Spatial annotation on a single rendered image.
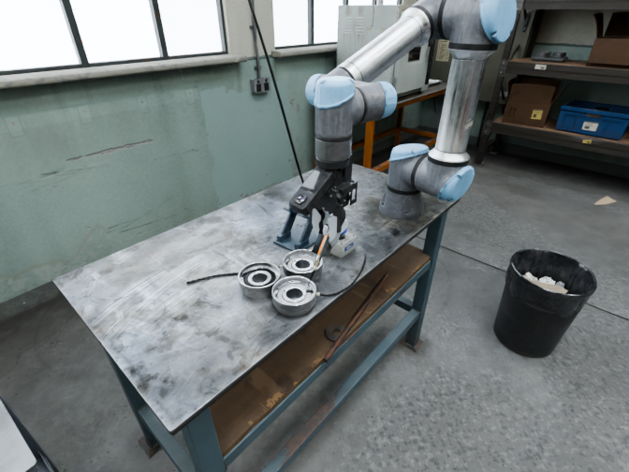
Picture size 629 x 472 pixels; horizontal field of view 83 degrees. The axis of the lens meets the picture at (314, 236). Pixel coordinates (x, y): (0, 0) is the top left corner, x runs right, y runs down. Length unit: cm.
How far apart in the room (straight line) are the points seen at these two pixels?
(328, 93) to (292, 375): 73
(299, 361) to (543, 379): 125
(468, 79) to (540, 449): 136
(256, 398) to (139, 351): 33
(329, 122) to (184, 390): 57
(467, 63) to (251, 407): 101
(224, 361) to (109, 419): 109
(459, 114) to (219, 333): 81
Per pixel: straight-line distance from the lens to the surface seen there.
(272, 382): 104
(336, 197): 76
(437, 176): 110
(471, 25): 103
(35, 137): 223
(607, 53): 396
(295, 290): 87
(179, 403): 75
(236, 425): 99
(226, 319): 86
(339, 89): 70
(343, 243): 100
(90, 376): 200
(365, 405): 166
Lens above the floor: 140
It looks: 32 degrees down
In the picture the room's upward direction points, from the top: straight up
